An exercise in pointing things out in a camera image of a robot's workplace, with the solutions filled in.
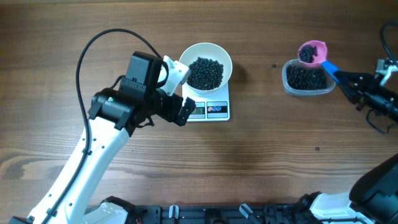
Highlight black left camera cable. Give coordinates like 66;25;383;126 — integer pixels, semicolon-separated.
40;28;170;224

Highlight clear plastic bean container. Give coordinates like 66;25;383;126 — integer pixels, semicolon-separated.
282;58;336;96

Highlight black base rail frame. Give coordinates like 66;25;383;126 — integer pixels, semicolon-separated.
83;195;352;224

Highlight white digital kitchen scale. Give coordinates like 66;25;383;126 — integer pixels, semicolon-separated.
182;82;230;122

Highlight black camera cable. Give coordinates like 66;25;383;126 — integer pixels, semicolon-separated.
40;28;170;224
379;21;398;68

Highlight black beans in container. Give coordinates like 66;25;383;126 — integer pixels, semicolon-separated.
287;65;327;90

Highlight black right camera cable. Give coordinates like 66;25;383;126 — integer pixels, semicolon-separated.
379;21;398;68

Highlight black beans in bowl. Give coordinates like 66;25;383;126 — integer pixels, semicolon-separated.
187;57;224;90

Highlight pink scoop blue handle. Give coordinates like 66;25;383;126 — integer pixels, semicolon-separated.
297;40;340;84

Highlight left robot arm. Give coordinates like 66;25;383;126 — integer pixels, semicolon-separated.
10;52;195;223

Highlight white round bowl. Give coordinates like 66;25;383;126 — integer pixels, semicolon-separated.
179;42;233;89

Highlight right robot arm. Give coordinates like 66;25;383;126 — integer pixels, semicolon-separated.
291;70;397;223

